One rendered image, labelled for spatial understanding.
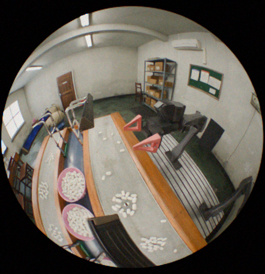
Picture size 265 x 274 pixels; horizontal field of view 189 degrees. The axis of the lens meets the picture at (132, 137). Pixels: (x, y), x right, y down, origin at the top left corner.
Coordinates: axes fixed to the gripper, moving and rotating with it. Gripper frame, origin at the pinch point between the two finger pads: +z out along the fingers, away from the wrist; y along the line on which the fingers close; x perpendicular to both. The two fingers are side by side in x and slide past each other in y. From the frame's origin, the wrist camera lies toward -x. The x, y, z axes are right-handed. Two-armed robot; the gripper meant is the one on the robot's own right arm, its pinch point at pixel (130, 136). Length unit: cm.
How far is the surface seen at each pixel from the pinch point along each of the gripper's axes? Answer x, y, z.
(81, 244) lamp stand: 35, 46, 52
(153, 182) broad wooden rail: 30.9, 10.9, -9.6
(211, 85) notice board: -34, -49, -194
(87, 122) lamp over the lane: -1.0, -15.0, 14.8
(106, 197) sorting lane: 33.0, 9.9, 19.4
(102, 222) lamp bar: -2.4, 21.2, 12.8
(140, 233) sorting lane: 33, 39, 10
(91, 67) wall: -83, -430, 36
